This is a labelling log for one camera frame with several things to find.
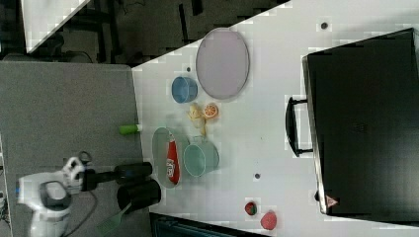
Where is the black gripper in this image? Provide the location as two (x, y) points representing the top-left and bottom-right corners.
(81, 169), (118, 192)

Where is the red ketchup bottle plush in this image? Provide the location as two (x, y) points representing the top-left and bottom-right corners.
(166, 133), (180, 185)

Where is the green strainer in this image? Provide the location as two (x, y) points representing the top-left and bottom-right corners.
(152, 127), (190, 189)

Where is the green spatula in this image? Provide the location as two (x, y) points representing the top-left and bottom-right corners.
(96, 203), (131, 237)

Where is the green object at table edge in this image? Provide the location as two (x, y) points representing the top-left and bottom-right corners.
(119, 124), (142, 135)

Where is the yellow banana toy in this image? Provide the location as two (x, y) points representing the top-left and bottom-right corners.
(188, 103), (207, 136)

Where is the blue cup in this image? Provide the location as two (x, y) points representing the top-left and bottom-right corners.
(171, 77), (198, 104)

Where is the orange slice toy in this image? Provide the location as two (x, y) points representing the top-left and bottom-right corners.
(204, 103), (219, 119)

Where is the red strawberry toy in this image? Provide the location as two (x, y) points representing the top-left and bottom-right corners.
(244, 201), (257, 216)

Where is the lilac round plate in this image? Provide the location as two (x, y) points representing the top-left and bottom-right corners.
(196, 28), (250, 100)

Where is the pink strawberry toy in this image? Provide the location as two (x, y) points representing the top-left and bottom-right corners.
(260, 211), (277, 230)

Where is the toaster oven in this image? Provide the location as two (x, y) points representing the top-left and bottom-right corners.
(302, 28), (419, 226)

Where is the black cable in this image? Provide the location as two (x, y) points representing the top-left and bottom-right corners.
(62, 191), (99, 237)

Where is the blue aluminium frame rail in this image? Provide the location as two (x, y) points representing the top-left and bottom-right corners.
(149, 212), (267, 237)

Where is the teal cup with handle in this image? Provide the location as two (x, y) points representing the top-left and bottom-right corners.
(183, 136), (219, 177)

